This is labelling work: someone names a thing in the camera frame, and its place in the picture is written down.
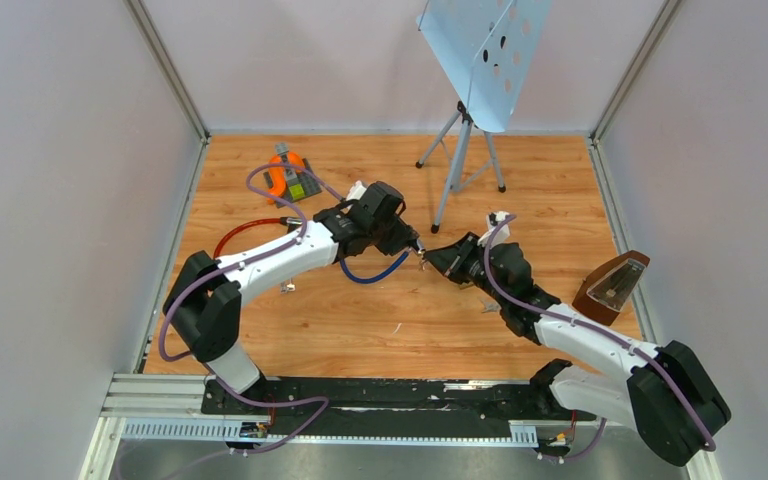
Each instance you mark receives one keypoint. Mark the orange grey toy block build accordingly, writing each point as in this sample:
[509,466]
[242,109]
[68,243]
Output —
[290,184]

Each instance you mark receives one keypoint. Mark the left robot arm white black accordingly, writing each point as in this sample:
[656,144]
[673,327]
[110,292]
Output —
[205,302]

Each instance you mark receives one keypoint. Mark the brown wooden metronome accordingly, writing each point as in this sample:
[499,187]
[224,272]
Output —
[605,291]

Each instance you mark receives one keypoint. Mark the blue cable lock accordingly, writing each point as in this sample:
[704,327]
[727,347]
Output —
[372,269]

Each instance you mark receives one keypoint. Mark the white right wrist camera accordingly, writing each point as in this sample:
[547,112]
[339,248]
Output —
[498,229]

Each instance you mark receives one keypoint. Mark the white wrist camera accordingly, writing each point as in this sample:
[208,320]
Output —
[498,229]
[356,191]

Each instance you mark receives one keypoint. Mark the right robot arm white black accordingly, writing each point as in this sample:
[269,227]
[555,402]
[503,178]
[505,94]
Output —
[662,392]

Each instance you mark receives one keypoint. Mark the small silver keys right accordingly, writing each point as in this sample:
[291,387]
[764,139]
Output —
[489,306]

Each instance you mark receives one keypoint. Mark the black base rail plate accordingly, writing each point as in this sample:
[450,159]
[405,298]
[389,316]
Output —
[387,406]

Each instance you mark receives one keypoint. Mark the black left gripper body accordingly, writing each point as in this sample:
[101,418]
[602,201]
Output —
[391,239]

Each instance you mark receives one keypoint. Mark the small silver keys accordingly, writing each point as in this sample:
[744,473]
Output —
[287,287]
[489,306]

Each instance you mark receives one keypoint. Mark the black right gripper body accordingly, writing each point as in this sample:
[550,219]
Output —
[468,265]

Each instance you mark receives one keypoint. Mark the light blue music stand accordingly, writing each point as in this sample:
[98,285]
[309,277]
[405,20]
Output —
[485,49]

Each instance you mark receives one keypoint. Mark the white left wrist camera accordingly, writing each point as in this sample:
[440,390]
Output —
[356,191]

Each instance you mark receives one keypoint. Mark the white slotted cable duct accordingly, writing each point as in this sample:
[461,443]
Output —
[517,436]

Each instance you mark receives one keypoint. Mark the small silver keys left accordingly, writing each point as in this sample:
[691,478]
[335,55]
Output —
[287,287]

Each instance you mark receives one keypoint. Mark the red cable lock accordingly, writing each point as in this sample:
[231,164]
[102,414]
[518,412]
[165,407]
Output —
[289,224]

